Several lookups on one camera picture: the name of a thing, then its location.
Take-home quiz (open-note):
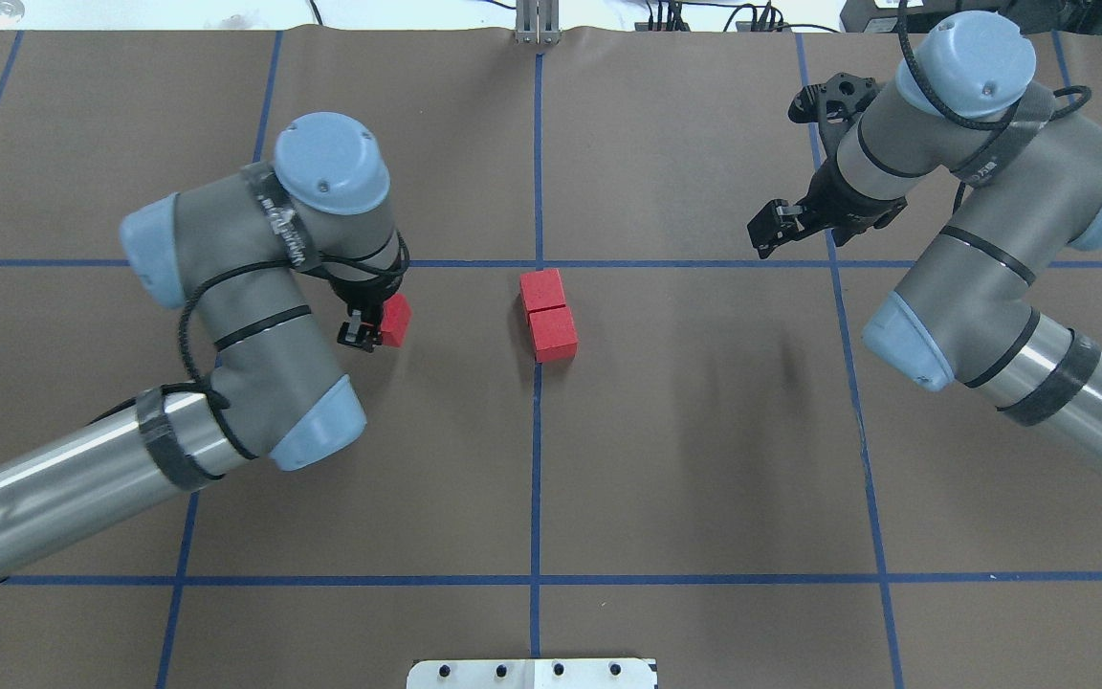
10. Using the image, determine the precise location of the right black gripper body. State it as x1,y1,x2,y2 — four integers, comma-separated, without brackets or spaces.
800,158,907,241

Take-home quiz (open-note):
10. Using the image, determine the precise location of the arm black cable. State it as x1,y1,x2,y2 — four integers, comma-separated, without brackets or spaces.
87,230,412,460
895,0,1092,216

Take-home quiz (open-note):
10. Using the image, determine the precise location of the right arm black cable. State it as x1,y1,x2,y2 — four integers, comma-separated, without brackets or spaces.
895,0,1092,216

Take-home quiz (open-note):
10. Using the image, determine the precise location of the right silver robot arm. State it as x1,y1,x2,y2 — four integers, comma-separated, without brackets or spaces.
747,6,1102,477

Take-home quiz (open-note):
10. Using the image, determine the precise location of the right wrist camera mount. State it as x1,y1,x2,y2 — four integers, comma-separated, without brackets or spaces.
787,73,883,123

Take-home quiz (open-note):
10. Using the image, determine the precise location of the white camera pillar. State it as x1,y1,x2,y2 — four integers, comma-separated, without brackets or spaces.
406,657,660,688

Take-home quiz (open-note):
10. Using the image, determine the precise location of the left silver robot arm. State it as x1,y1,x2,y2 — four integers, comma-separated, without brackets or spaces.
0,112,410,584

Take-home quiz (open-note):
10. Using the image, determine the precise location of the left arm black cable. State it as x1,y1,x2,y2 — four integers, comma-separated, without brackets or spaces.
87,230,412,460

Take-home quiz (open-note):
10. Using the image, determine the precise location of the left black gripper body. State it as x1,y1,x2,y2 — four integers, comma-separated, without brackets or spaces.
325,230,410,331

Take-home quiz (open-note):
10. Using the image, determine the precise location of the aluminium frame post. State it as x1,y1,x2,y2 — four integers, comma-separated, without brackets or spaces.
512,0,562,47

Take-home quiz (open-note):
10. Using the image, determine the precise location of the red block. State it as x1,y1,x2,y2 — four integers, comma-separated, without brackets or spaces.
379,293,412,348
526,305,579,365
518,269,568,315

